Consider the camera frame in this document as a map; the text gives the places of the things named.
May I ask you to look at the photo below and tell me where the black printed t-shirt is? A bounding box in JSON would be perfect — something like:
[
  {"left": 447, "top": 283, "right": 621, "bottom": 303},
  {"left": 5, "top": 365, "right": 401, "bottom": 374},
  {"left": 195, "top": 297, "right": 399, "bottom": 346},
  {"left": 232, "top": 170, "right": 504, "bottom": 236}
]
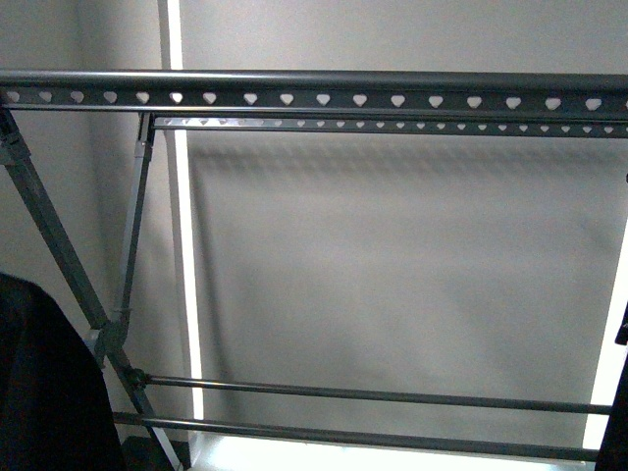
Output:
[{"left": 1, "top": 275, "right": 127, "bottom": 470}]

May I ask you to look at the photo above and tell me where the grey metal clothes rack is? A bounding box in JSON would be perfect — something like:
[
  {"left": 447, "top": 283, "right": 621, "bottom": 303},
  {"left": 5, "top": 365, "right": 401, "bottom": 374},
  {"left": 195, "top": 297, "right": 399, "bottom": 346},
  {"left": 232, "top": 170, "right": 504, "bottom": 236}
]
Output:
[{"left": 1, "top": 71, "right": 627, "bottom": 470}]

